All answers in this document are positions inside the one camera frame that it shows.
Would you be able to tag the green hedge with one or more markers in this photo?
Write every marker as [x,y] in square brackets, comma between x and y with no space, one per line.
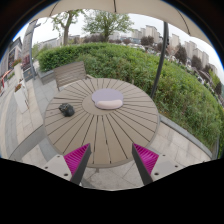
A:
[179,96]

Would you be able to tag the grey lamp post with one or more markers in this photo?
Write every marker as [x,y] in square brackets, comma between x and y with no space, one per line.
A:
[33,25]

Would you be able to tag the white planter box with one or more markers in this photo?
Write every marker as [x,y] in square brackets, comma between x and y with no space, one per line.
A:
[21,97]

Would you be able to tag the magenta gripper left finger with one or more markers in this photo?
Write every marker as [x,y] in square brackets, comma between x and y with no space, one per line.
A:
[77,161]

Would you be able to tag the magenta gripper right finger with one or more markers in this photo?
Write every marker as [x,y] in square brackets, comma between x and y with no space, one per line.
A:
[145,160]

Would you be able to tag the grey slatted patio chair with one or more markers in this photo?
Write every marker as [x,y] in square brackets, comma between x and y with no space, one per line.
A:
[70,73]

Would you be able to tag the beige patio umbrella canopy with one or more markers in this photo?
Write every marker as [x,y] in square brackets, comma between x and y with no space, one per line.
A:
[158,9]

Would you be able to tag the round slatted outdoor table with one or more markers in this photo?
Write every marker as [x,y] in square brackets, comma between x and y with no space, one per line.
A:
[110,133]

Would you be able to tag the lilac mouse pad wrist rest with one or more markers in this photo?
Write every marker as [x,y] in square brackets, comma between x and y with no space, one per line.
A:
[107,98]

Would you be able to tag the black computer mouse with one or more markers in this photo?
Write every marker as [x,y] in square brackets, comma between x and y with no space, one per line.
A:
[66,109]

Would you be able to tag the dark curved umbrella pole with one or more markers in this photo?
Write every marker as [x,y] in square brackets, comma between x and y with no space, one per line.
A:
[165,44]

